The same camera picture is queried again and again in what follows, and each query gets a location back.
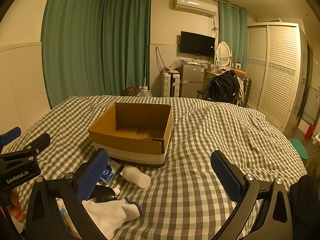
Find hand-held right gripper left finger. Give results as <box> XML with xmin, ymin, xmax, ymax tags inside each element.
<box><xmin>25</xmin><ymin>148</ymin><xmax>109</xmax><ymax>240</ymax></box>

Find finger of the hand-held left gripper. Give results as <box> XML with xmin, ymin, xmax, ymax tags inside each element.
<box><xmin>0</xmin><ymin>127</ymin><xmax>22</xmax><ymax>146</ymax></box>
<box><xmin>0</xmin><ymin>133</ymin><xmax>51</xmax><ymax>170</ymax></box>

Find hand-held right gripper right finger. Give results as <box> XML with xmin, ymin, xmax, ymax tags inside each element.
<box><xmin>210</xmin><ymin>150</ymin><xmax>294</xmax><ymax>240</ymax></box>

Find blue tissue pack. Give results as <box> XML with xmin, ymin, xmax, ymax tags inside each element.
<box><xmin>99</xmin><ymin>159</ymin><xmax>123</xmax><ymax>183</ymax></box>

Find black bottle with white cap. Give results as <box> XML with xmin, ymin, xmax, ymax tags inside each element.
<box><xmin>94</xmin><ymin>185</ymin><xmax>121</xmax><ymax>204</ymax></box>

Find white sock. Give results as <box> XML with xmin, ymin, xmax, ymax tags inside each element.
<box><xmin>81</xmin><ymin>197</ymin><xmax>143</xmax><ymax>240</ymax></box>

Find small white and teal item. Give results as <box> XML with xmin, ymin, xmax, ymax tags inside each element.
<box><xmin>55</xmin><ymin>197</ymin><xmax>75</xmax><ymax>230</ymax></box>

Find brown cardboard box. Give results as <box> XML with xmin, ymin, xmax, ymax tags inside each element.
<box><xmin>88</xmin><ymin>102</ymin><xmax>173</xmax><ymax>165</ymax></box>

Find person's left hand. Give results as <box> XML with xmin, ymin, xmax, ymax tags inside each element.
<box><xmin>7</xmin><ymin>189</ymin><xmax>25</xmax><ymax>222</ymax></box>

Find grey checked blanket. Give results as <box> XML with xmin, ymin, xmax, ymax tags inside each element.
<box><xmin>5</xmin><ymin>95</ymin><xmax>308</xmax><ymax>240</ymax></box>

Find green stool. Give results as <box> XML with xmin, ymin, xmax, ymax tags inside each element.
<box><xmin>290</xmin><ymin>138</ymin><xmax>310</xmax><ymax>160</ymax></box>

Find dark cloth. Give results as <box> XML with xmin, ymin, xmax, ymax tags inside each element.
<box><xmin>289</xmin><ymin>175</ymin><xmax>320</xmax><ymax>240</ymax></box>

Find black jacket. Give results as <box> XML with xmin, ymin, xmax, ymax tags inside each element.
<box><xmin>203</xmin><ymin>71</ymin><xmax>241</xmax><ymax>103</ymax></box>

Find patterned round basket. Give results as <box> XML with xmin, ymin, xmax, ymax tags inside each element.
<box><xmin>122</xmin><ymin>86</ymin><xmax>139</xmax><ymax>96</ymax></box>

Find red fire extinguisher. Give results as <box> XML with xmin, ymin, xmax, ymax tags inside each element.
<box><xmin>304</xmin><ymin>124</ymin><xmax>315</xmax><ymax>140</ymax></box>

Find clear water jug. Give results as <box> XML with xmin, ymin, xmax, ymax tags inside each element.
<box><xmin>137</xmin><ymin>86</ymin><xmax>153</xmax><ymax>97</ymax></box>

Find silver small fridge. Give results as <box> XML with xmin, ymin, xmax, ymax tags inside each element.
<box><xmin>180</xmin><ymin>64</ymin><xmax>204</xmax><ymax>98</ymax></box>

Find wooden dressing table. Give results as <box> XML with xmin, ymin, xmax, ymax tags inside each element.
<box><xmin>204</xmin><ymin>69</ymin><xmax>247</xmax><ymax>85</ymax></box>

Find white ribbed suitcase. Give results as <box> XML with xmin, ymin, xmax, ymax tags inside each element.
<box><xmin>161</xmin><ymin>72</ymin><xmax>181</xmax><ymax>97</ymax></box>

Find dark green curtain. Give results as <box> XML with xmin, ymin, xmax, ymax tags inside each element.
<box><xmin>41</xmin><ymin>0</ymin><xmax>152</xmax><ymax>109</ymax></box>

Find white louvred wardrobe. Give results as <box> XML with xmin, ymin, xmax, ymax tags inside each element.
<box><xmin>246</xmin><ymin>22</ymin><xmax>304</xmax><ymax>133</ymax></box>

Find white oval vanity mirror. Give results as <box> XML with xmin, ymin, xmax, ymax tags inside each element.
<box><xmin>215</xmin><ymin>42</ymin><xmax>231</xmax><ymax>68</ymax></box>

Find clear plastic bag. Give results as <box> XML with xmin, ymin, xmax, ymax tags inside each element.
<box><xmin>171</xmin><ymin>56</ymin><xmax>184</xmax><ymax>70</ymax></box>

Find light green curtain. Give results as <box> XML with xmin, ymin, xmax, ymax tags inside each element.
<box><xmin>217</xmin><ymin>0</ymin><xmax>248</xmax><ymax>68</ymax></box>

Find white air conditioner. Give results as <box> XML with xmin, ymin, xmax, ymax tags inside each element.
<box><xmin>172</xmin><ymin>0</ymin><xmax>217</xmax><ymax>18</ymax></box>

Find wall cables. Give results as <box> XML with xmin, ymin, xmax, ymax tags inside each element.
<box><xmin>155</xmin><ymin>46</ymin><xmax>166</xmax><ymax>71</ymax></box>

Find black wall television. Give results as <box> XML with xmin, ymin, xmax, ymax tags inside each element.
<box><xmin>180</xmin><ymin>31</ymin><xmax>216</xmax><ymax>57</ymax></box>

